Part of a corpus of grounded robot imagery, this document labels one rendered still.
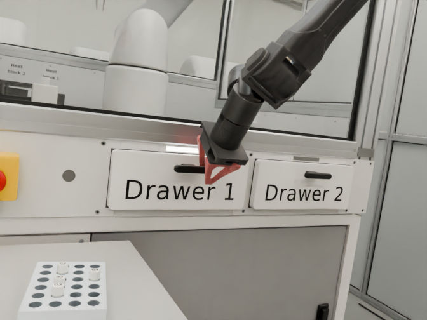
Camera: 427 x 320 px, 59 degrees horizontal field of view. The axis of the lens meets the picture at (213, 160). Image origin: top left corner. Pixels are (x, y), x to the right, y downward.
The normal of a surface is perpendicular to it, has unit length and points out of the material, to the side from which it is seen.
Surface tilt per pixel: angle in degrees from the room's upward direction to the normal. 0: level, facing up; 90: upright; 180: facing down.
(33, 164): 90
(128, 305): 0
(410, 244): 90
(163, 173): 90
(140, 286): 0
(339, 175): 90
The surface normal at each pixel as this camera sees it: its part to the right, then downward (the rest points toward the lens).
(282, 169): 0.45, 0.15
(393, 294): -0.89, -0.06
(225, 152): 0.36, -0.72
